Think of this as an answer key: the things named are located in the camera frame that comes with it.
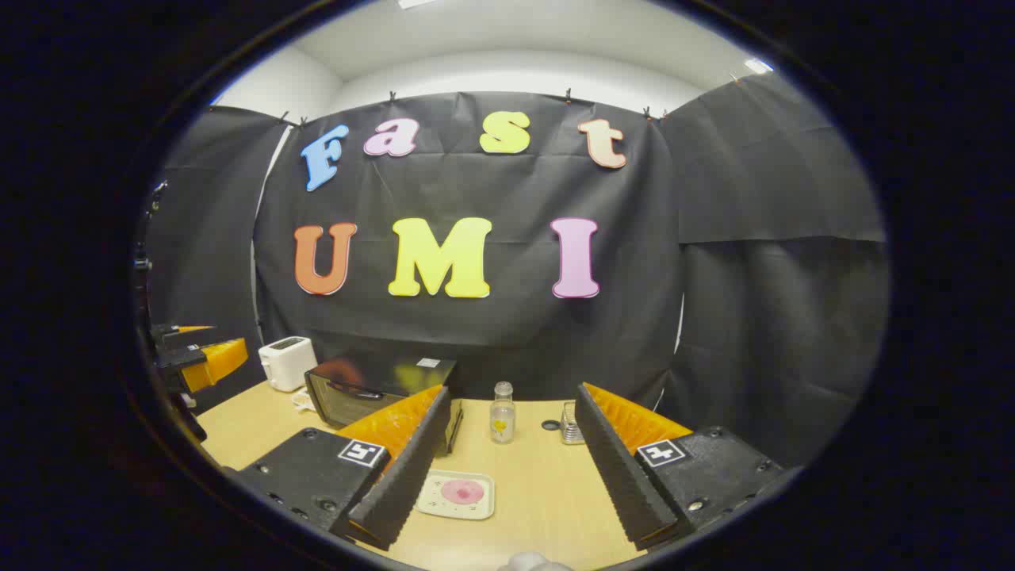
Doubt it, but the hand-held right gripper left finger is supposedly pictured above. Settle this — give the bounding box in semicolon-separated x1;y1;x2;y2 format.
235;385;453;550

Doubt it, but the black electric oven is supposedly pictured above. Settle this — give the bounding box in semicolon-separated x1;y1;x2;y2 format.
304;357;463;457

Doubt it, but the pink meat slice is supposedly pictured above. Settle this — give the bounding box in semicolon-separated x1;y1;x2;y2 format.
442;479;485;506

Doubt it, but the white rectangular plate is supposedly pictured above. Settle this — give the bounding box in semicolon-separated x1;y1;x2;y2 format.
416;469;496;521

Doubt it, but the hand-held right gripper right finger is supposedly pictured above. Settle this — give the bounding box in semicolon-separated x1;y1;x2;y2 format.
575;382;802;550

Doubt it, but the black backdrop cloth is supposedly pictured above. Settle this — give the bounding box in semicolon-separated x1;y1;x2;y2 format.
143;75;889;469

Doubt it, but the white toaster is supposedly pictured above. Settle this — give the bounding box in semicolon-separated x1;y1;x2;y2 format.
259;336;318;393

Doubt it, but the metal wire holder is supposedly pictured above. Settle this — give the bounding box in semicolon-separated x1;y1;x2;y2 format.
561;401;588;446

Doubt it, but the clear glass bottle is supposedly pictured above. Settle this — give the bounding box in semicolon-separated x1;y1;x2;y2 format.
489;381;516;444

